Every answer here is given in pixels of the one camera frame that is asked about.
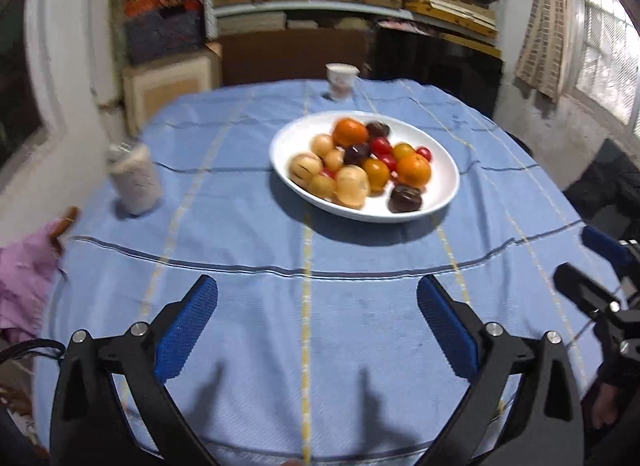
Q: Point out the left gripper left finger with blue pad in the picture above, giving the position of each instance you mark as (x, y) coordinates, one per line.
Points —
(149, 354)

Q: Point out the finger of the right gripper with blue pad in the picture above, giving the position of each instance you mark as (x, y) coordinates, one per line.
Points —
(622, 255)
(589, 297)

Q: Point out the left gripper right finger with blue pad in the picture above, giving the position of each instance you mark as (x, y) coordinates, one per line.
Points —
(483, 354)

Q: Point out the dark water chestnut front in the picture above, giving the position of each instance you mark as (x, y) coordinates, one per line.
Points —
(404, 198)

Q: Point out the dark water chestnut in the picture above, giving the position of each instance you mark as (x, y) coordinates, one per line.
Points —
(404, 198)
(377, 129)
(357, 154)

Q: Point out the yellow-orange tomato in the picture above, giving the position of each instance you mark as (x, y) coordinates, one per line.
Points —
(378, 175)

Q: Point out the pale yellow round fruit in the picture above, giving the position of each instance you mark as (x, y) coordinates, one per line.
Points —
(352, 186)

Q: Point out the small red tomato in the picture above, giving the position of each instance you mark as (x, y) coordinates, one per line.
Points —
(424, 152)

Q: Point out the yellow tomato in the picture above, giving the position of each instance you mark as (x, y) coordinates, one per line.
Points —
(402, 150)

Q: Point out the small brown longan fruit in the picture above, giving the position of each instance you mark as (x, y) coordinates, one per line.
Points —
(322, 186)

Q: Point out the striped pepino melon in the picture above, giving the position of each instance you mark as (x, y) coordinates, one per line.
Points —
(303, 167)

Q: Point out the peach-coloured fruit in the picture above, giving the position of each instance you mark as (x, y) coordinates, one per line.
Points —
(334, 160)

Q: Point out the right hand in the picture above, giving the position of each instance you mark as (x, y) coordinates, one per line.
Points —
(604, 408)

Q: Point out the blue checked tablecloth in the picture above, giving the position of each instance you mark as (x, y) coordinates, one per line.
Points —
(317, 344)

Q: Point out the white oval plate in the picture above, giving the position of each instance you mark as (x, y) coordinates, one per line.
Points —
(296, 136)

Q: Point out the pink cloth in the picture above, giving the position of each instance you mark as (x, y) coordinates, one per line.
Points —
(28, 267)

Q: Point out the white beverage can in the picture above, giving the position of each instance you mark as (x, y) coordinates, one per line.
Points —
(132, 171)

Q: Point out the beige curtain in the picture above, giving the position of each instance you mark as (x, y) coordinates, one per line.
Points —
(542, 55)

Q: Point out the cardboard box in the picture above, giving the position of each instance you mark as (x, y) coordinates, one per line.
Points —
(150, 87)

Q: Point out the white paper cup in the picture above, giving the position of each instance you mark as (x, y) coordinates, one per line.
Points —
(342, 79)

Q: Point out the dark chair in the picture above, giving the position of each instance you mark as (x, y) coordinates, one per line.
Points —
(469, 74)

